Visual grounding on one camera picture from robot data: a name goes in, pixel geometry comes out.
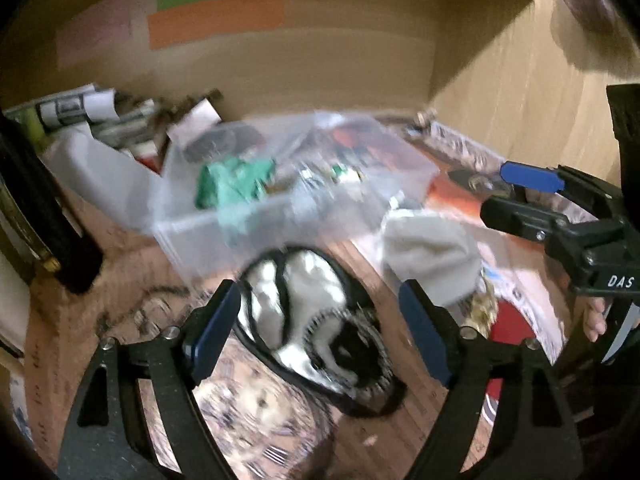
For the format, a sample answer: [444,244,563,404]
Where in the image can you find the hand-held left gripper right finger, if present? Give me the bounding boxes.
[399,279,584,480]

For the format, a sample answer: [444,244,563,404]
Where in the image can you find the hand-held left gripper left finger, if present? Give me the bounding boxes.
[57,279,243,480]

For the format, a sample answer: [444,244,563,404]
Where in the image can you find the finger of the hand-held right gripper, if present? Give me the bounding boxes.
[480,195,582,245]
[500,161,622,212]

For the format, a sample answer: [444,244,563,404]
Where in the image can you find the person's right hand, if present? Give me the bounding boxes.
[583,299,609,345]

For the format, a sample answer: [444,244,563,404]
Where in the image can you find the gold crumpled trinket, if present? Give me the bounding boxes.
[465,292,499,336]

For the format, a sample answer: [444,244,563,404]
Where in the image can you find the printed paper mat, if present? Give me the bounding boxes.
[400,112,591,366]

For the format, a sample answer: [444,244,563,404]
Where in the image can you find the grey cloth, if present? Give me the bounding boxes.
[381,214,483,307]

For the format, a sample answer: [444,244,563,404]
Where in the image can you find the red round disc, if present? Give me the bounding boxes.
[487,301,537,401]

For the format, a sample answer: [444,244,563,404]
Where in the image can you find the clear plastic storage box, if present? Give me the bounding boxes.
[151,109,441,281]

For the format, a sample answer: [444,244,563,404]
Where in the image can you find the green cloth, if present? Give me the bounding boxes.
[194,157,277,231]

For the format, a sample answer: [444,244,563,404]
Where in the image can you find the beige and brown round object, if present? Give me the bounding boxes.
[549,0,638,81]

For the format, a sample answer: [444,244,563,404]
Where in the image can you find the white plastic bin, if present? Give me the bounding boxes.
[42,127,163,221]

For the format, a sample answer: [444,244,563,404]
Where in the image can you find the black upright case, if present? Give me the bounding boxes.
[0,110,105,295]

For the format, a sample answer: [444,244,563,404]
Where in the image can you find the rolled white papers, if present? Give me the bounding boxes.
[35,84,118,128]

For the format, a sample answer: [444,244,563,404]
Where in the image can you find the orange paper sheet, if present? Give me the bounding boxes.
[147,0,286,52]

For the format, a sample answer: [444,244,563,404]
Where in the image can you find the pink paper sheet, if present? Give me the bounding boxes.
[56,4,133,70]

